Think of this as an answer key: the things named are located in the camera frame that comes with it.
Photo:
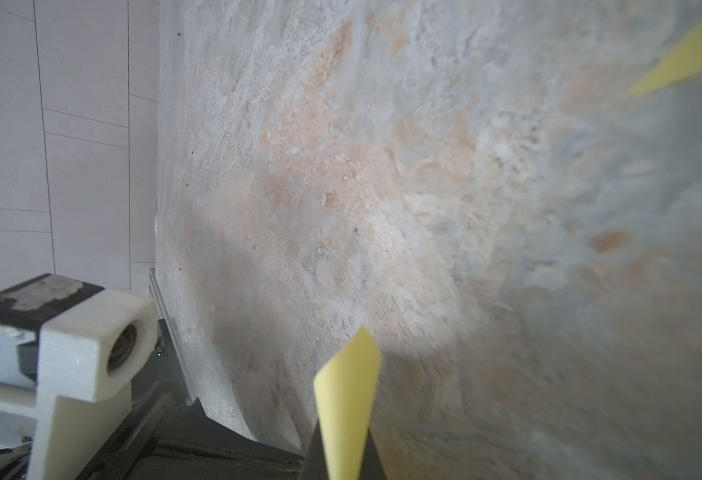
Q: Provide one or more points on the yellow square paper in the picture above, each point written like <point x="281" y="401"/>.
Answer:
<point x="682" y="62"/>

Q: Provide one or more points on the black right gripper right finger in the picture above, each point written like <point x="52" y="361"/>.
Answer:
<point x="371" y="467"/>

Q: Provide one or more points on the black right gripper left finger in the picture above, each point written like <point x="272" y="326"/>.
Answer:
<point x="314" y="464"/>

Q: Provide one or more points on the aluminium rail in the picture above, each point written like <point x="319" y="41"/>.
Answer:
<point x="169" y="334"/>

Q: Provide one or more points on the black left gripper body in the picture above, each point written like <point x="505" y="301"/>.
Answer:
<point x="160" y="439"/>

